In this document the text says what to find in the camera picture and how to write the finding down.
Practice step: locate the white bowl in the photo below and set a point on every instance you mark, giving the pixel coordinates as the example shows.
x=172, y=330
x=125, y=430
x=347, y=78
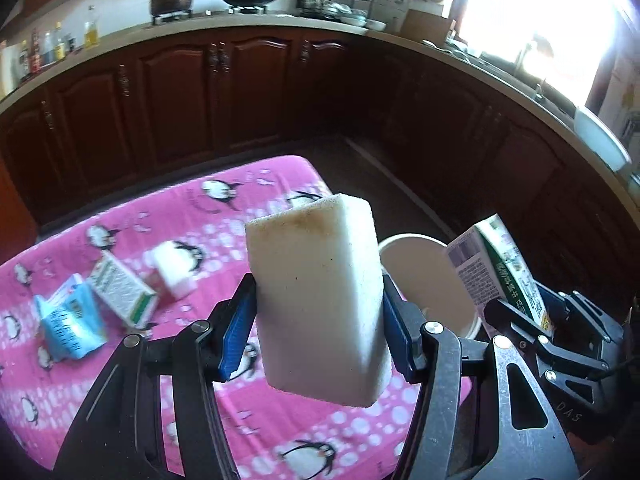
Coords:
x=376, y=25
x=354, y=20

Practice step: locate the clear bottle blue label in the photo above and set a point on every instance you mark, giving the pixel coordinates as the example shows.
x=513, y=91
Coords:
x=48, y=52

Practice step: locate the yellow seasoning bottle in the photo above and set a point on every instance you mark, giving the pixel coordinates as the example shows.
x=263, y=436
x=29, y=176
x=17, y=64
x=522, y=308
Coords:
x=60, y=45

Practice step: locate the bright window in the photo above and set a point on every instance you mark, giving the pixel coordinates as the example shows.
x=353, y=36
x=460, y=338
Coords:
x=525, y=10

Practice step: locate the white plastic basin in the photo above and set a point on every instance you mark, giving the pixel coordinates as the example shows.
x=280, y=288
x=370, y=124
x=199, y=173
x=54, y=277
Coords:
x=600, y=137

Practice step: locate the gas stove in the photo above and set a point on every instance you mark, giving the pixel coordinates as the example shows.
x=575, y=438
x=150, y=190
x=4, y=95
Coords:
x=170, y=19

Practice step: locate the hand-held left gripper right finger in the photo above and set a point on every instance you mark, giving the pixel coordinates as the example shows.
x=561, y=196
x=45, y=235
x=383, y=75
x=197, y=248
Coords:
x=395, y=330

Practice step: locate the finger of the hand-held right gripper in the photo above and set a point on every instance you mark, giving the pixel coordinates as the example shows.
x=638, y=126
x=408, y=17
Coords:
x=515, y=325
x=585, y=315

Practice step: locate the green and white drink carton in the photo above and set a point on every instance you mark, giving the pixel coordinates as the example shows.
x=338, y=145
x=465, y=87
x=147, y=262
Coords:
x=480, y=270

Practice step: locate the beige kitchen countertop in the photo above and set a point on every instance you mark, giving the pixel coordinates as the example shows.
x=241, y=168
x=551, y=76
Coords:
x=240, y=21

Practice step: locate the large white sponge block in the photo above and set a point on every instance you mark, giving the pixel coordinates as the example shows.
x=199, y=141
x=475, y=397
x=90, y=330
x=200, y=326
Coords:
x=315, y=285

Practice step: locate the small white sponge block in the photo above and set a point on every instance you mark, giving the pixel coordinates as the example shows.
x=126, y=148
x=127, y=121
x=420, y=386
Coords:
x=175, y=270

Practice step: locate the green and white small box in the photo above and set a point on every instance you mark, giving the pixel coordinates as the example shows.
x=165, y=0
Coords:
x=122, y=290

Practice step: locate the light blue packet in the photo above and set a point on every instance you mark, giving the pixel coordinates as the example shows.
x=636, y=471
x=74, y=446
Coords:
x=70, y=325

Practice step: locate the pink penguin print blanket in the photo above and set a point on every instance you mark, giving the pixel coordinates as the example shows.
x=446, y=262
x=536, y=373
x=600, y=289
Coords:
x=165, y=210

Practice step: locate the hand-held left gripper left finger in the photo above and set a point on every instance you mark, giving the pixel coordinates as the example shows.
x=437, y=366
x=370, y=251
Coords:
x=235, y=330

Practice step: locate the cooking oil bottle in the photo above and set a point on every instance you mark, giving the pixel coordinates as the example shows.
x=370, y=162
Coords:
x=91, y=35

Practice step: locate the white paper cup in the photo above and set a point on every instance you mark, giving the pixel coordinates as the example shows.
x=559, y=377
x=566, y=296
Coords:
x=425, y=270

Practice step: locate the dark wooden kitchen cabinets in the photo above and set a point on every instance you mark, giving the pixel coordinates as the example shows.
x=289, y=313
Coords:
x=170, y=105

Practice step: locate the cardboard box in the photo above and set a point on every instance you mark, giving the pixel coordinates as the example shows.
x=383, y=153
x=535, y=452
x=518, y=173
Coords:
x=425, y=25

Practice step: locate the dark sauce bottle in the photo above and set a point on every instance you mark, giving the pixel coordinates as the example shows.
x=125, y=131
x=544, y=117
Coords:
x=35, y=55

